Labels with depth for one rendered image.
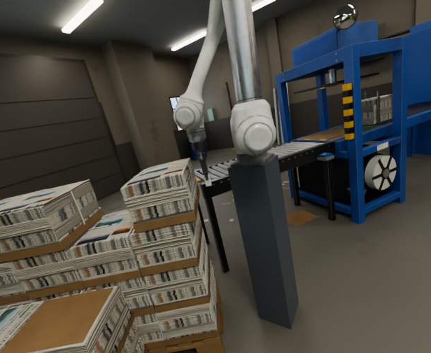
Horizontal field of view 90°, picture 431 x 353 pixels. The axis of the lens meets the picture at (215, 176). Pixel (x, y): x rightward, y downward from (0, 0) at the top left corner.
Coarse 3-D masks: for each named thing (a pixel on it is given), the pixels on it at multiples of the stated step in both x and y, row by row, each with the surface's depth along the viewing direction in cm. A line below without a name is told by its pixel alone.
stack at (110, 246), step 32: (96, 224) 123; (128, 224) 113; (192, 224) 112; (32, 256) 101; (64, 256) 101; (96, 256) 101; (128, 256) 101; (160, 256) 102; (192, 256) 103; (0, 288) 105; (32, 288) 106; (96, 288) 107; (128, 288) 108; (160, 288) 108; (192, 288) 108; (160, 320) 113; (192, 320) 112; (160, 352) 118; (224, 352) 119
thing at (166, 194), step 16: (144, 176) 105; (160, 176) 95; (176, 176) 93; (128, 192) 94; (144, 192) 95; (160, 192) 94; (176, 192) 94; (192, 192) 105; (128, 208) 96; (144, 208) 96; (160, 208) 96; (176, 208) 96; (192, 208) 96
